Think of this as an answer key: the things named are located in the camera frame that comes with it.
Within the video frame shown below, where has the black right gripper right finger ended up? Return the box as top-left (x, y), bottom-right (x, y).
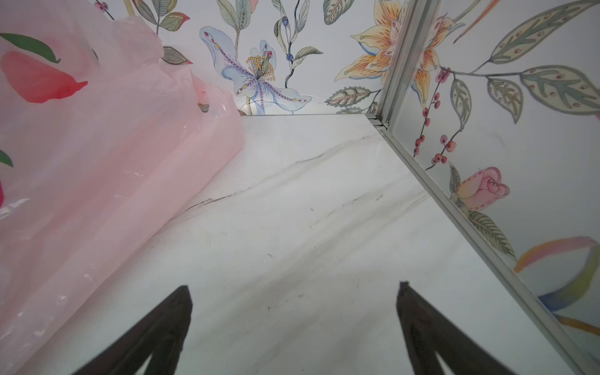
top-left (396, 281), bottom-right (513, 374)

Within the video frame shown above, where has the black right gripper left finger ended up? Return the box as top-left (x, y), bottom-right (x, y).
top-left (76, 285), bottom-right (193, 374)

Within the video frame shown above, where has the pink plastic bag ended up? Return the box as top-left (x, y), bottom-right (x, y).
top-left (1, 1), bottom-right (244, 374)

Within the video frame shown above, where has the aluminium frame post right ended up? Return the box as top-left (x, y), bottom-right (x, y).
top-left (376, 0), bottom-right (442, 128)

